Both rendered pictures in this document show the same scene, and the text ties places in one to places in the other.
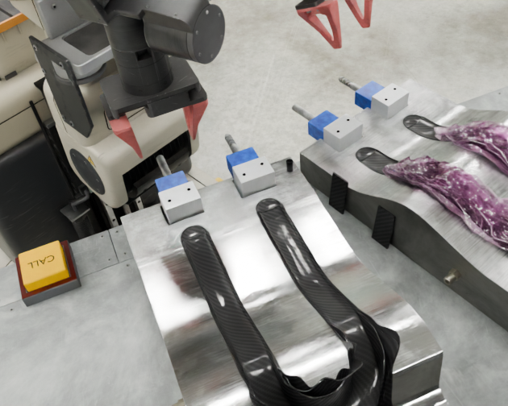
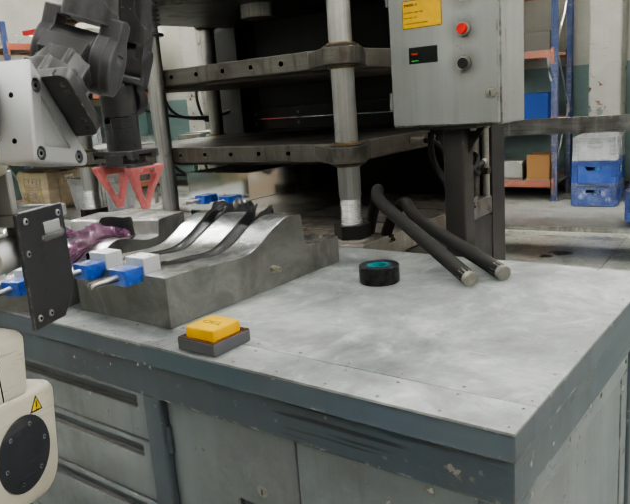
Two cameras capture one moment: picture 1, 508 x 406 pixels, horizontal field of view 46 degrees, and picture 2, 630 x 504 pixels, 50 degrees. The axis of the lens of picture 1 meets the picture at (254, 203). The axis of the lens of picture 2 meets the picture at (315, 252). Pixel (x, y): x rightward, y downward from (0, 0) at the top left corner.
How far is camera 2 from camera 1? 160 cm
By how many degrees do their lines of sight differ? 102
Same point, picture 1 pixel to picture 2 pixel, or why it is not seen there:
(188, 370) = (263, 232)
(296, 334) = (224, 223)
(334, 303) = (195, 234)
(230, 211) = not seen: hidden behind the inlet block
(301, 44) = not seen: outside the picture
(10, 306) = (256, 345)
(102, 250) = (173, 339)
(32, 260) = (214, 324)
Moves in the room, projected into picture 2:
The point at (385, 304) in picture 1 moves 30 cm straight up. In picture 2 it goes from (194, 218) to (178, 78)
